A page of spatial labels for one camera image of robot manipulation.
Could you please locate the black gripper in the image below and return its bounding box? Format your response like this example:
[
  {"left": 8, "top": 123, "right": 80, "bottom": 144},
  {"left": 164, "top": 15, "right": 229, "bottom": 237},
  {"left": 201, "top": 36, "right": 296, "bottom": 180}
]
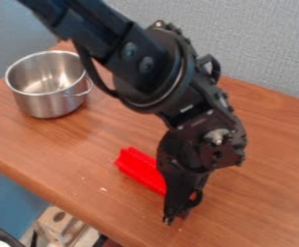
[{"left": 154, "top": 73, "right": 248, "bottom": 226}]

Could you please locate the red plastic block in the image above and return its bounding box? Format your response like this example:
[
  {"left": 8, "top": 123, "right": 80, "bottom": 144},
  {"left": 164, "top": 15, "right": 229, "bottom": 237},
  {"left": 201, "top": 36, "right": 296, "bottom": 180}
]
[{"left": 114, "top": 147, "right": 166, "bottom": 196}]

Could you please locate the metal pot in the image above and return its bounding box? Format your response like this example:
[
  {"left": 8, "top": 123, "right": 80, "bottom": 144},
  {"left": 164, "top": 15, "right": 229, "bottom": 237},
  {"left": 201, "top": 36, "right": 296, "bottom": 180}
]
[{"left": 5, "top": 50, "right": 93, "bottom": 119}]

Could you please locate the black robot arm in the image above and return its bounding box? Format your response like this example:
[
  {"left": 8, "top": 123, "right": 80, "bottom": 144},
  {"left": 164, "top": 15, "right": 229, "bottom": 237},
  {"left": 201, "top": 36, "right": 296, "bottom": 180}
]
[{"left": 17, "top": 0, "right": 247, "bottom": 224}]

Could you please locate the dark object bottom left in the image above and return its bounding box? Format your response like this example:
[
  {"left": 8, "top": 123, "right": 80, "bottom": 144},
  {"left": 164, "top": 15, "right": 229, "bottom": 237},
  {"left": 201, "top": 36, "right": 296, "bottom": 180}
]
[{"left": 0, "top": 226, "right": 26, "bottom": 247}]

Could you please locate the wooden block under table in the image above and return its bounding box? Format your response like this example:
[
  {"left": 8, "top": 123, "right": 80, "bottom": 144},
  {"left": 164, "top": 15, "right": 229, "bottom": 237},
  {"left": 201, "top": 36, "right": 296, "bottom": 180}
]
[{"left": 18, "top": 206, "right": 98, "bottom": 247}]

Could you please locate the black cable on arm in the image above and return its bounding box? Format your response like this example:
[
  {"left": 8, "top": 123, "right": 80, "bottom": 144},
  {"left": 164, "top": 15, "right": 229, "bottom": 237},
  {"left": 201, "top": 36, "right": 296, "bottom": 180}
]
[{"left": 194, "top": 53, "right": 222, "bottom": 85}]

